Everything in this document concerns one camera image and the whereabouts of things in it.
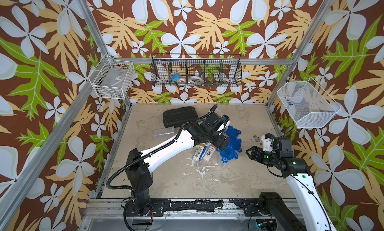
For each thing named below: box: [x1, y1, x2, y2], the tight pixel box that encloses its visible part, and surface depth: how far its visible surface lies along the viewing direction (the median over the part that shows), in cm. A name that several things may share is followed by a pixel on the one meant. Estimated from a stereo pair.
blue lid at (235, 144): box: [230, 138, 242, 153], surface depth 100 cm
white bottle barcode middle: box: [193, 145, 204, 162], surface depth 93 cm
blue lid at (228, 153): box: [216, 145, 239, 164], surface depth 80 cm
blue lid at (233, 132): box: [226, 125, 242, 138], surface depth 107 cm
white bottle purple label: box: [202, 146, 216, 162], surface depth 93 cm
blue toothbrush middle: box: [199, 145, 208, 161], surface depth 95 cm
